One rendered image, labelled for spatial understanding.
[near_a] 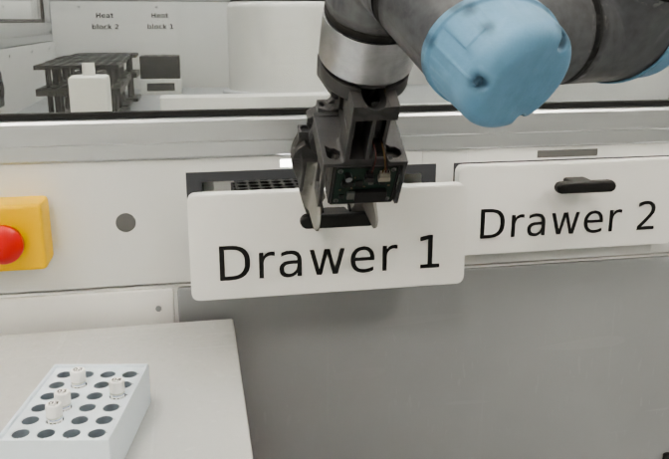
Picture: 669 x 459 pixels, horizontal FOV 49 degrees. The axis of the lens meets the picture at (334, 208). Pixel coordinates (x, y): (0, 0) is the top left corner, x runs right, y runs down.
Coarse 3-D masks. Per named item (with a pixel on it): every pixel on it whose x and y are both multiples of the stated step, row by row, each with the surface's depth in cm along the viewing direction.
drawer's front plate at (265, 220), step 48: (240, 192) 74; (288, 192) 74; (432, 192) 77; (192, 240) 73; (240, 240) 74; (288, 240) 75; (336, 240) 76; (384, 240) 77; (192, 288) 75; (240, 288) 76; (288, 288) 76; (336, 288) 78; (384, 288) 79
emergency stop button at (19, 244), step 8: (0, 232) 74; (8, 232) 74; (16, 232) 74; (0, 240) 74; (8, 240) 74; (16, 240) 74; (0, 248) 74; (8, 248) 74; (16, 248) 74; (0, 256) 74; (8, 256) 74; (16, 256) 75; (0, 264) 75
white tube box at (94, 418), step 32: (64, 384) 63; (96, 384) 63; (128, 384) 63; (32, 416) 58; (64, 416) 58; (96, 416) 58; (128, 416) 59; (0, 448) 54; (32, 448) 54; (64, 448) 54; (96, 448) 54; (128, 448) 59
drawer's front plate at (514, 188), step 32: (576, 160) 90; (608, 160) 90; (640, 160) 91; (480, 192) 88; (512, 192) 89; (544, 192) 90; (608, 192) 91; (640, 192) 92; (480, 224) 89; (576, 224) 91; (608, 224) 92
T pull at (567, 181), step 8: (560, 184) 86; (568, 184) 86; (576, 184) 86; (584, 184) 86; (592, 184) 86; (600, 184) 87; (608, 184) 87; (560, 192) 86; (568, 192) 86; (576, 192) 86; (584, 192) 87
